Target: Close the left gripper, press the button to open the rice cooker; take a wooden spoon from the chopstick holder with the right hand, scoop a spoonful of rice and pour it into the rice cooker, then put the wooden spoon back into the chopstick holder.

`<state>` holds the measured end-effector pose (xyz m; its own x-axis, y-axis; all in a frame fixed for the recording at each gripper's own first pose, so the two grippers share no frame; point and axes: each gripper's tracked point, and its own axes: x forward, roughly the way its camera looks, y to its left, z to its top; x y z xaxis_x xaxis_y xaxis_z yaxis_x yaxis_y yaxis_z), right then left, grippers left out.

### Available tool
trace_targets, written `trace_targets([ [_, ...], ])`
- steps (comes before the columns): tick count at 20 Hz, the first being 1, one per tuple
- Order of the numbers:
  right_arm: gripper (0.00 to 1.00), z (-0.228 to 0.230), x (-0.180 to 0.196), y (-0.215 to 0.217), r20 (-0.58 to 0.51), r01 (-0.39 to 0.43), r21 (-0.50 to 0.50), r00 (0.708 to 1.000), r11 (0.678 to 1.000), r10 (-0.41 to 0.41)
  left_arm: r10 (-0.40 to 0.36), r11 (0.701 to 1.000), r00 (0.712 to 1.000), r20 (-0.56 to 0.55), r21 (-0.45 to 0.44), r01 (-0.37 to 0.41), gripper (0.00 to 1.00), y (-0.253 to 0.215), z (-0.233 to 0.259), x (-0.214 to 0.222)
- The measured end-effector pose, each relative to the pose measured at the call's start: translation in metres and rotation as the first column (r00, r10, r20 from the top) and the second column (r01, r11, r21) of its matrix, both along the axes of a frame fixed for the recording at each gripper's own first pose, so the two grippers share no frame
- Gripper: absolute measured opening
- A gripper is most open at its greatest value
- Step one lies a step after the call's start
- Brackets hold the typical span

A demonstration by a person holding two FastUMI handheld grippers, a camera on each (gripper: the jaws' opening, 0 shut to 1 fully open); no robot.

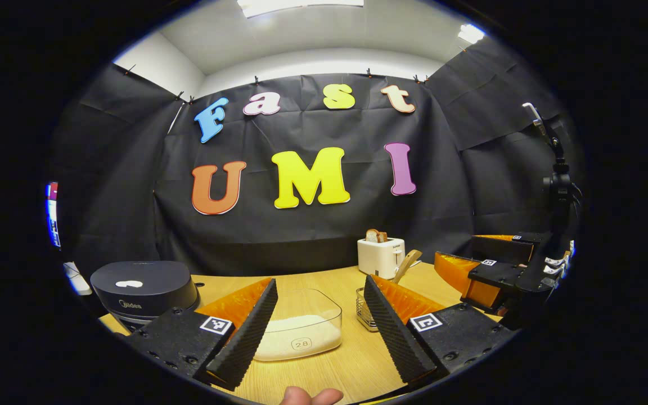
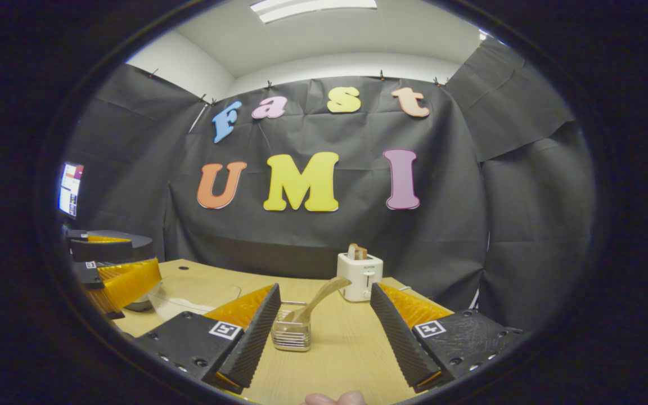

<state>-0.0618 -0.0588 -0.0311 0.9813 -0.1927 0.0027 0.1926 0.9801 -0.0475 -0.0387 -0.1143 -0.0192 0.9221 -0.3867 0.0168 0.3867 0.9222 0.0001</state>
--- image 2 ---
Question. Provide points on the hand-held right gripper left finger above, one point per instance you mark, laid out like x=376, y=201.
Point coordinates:
x=251, y=337

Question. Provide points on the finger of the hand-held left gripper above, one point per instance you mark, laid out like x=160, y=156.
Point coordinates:
x=99, y=252
x=127, y=281

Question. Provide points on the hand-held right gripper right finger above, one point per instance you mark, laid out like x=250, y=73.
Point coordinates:
x=400, y=337

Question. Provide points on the wooden spoon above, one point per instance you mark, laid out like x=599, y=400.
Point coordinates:
x=321, y=295

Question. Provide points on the computer monitor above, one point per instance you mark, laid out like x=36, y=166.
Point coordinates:
x=71, y=188

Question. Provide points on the white toaster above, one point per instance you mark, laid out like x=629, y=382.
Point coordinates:
x=360, y=275

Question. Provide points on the toast bread slice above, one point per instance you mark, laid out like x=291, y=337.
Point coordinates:
x=356, y=251

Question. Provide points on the black backdrop cloth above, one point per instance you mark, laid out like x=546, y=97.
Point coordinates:
x=358, y=242

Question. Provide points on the ceiling light panel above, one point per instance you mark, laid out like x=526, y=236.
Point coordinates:
x=313, y=8

